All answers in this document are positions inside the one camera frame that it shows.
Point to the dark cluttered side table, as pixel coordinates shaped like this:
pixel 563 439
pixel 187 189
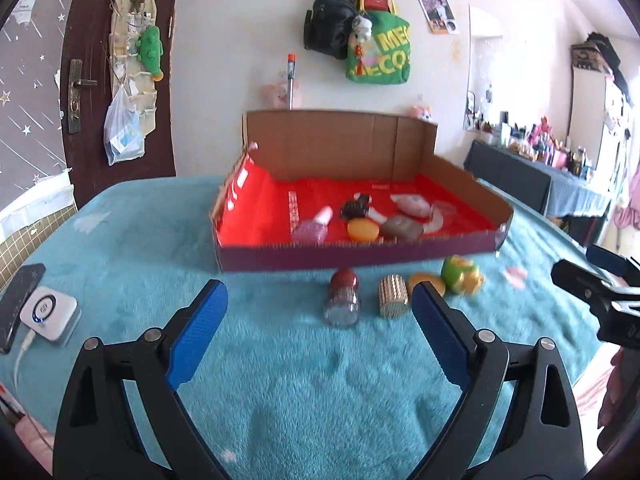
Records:
pixel 585 206

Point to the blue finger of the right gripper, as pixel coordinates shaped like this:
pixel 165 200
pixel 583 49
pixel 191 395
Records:
pixel 626 268
pixel 582 284

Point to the pink pig plush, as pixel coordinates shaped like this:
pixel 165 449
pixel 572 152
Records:
pixel 276 96

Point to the yellow green toy figure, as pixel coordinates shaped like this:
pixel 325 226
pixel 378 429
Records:
pixel 461 275

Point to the clear plastic cup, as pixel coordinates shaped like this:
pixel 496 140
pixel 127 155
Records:
pixel 441 214

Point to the brown eye shadow case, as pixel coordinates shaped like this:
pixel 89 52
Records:
pixel 401 228

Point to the dark brown door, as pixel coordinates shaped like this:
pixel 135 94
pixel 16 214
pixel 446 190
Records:
pixel 88 25

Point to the brass door handle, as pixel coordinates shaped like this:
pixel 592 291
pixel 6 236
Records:
pixel 76 83

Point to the pink round device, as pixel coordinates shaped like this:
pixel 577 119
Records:
pixel 413 205

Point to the right hand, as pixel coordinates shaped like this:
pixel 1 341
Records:
pixel 614 392

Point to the white dog plush keychain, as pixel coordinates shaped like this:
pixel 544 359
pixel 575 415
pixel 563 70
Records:
pixel 361 29

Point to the orange capped tube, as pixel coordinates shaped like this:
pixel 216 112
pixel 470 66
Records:
pixel 290 76

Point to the glitter bottle red cap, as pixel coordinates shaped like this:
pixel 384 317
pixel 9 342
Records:
pixel 343 306

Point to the photo on wall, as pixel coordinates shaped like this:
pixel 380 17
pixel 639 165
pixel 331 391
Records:
pixel 439 16

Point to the pink plush toy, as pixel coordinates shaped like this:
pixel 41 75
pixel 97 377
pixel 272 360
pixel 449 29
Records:
pixel 421 112

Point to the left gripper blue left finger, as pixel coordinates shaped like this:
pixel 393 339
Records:
pixel 186 337

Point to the pink nail polish bottle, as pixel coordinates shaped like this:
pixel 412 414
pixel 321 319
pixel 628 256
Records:
pixel 313 231

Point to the white plastic bag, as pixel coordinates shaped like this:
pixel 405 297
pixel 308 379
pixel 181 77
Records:
pixel 123 137

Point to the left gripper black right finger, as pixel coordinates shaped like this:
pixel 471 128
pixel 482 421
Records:
pixel 469 358

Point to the beige hanging organizer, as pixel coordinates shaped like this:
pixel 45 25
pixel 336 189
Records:
pixel 129 19

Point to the black nail polish bottle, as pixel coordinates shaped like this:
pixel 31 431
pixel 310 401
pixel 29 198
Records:
pixel 358 208

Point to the white square charger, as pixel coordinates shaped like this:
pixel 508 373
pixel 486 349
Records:
pixel 52 315

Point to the green plush toy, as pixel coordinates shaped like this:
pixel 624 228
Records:
pixel 150 51

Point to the teal fluffy blanket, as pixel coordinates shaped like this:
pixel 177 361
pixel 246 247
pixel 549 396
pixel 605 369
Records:
pixel 278 394

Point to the black backpack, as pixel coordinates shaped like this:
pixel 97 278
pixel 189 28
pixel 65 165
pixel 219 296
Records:
pixel 327 27

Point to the green tote bag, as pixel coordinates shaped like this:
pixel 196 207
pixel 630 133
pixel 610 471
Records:
pixel 385 58

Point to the cardboard box red lining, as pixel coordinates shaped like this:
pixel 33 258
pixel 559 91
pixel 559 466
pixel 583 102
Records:
pixel 320 189

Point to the black phone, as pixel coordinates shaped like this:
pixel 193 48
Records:
pixel 24 282

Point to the orange round disc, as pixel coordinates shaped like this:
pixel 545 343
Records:
pixel 363 230

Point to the gold studded cylinder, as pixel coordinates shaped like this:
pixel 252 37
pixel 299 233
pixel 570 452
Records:
pixel 393 296

